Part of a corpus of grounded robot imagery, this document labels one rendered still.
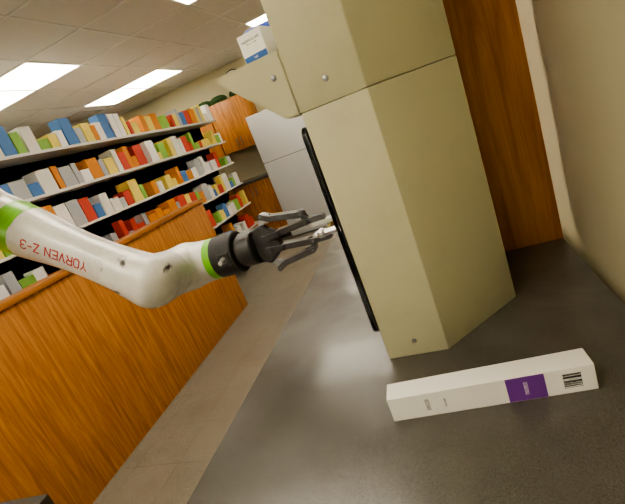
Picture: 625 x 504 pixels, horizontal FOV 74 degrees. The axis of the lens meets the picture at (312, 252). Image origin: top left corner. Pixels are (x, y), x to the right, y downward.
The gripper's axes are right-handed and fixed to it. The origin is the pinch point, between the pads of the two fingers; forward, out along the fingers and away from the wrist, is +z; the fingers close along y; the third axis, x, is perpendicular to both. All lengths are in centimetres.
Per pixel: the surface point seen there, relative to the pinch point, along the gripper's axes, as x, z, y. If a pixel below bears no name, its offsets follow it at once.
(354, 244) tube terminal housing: -10.9, 6.4, -2.3
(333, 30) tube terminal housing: -11.8, 14.2, 30.0
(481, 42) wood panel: 25, 38, 23
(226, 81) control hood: -11.7, -4.5, 29.8
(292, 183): 479, -173, -31
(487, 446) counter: -32.9, 19.8, -26.7
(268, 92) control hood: -11.7, 1.5, 25.8
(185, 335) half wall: 167, -189, -88
